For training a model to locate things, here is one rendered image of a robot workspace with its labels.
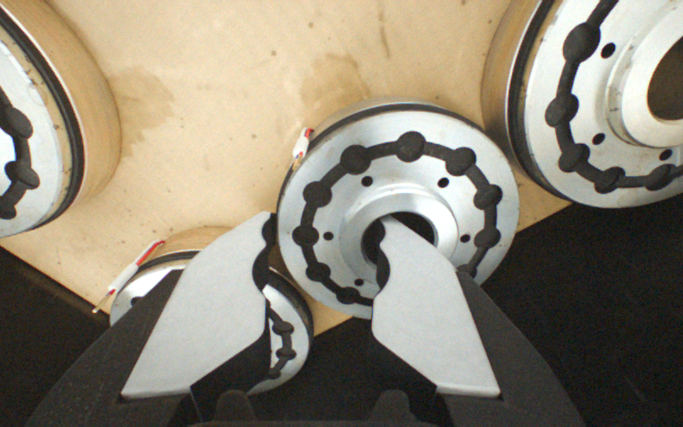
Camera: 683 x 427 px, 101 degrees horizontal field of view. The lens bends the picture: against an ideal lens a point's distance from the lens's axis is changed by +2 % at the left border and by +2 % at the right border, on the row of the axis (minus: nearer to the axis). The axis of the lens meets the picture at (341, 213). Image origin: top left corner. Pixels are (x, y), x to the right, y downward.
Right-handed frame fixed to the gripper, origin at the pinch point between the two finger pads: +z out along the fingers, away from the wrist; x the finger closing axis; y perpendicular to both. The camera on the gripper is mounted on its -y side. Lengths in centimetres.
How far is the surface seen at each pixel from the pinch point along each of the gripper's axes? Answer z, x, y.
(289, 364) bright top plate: -1.2, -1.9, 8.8
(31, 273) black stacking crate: 1.7, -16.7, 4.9
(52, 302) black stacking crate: 1.0, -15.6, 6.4
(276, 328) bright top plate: -0.8, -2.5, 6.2
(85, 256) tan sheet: 2.0, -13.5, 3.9
